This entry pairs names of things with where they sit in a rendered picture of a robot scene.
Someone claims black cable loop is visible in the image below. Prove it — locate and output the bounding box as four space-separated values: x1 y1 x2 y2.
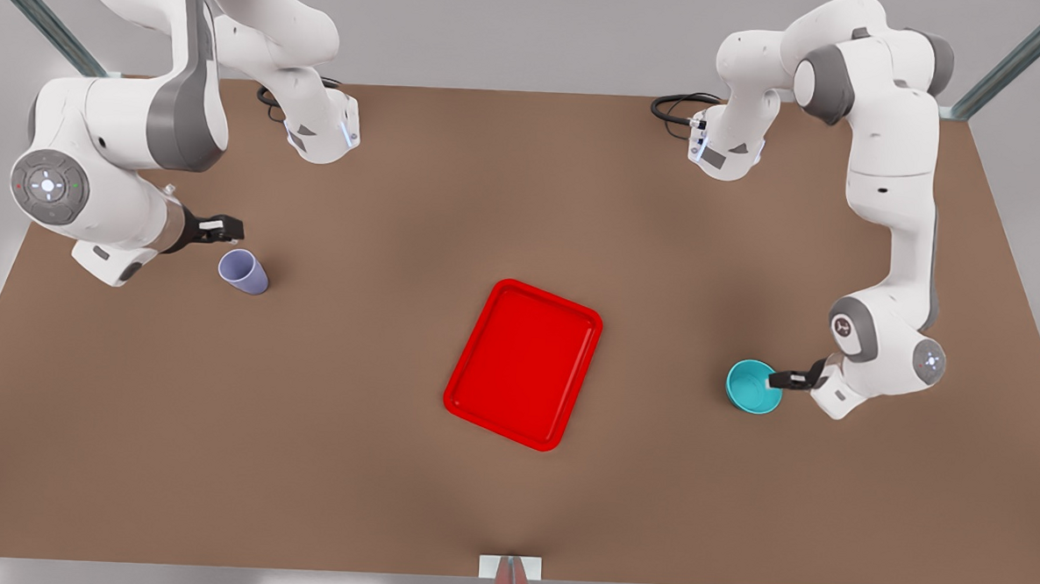
254 74 345 128
649 90 725 145

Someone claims lavender cup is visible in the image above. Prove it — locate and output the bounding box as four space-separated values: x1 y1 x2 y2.
217 247 272 298

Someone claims red tray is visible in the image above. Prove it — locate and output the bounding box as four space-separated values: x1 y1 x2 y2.
440 275 607 455

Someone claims teal bowl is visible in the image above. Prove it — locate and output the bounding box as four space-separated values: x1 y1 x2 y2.
723 358 786 417

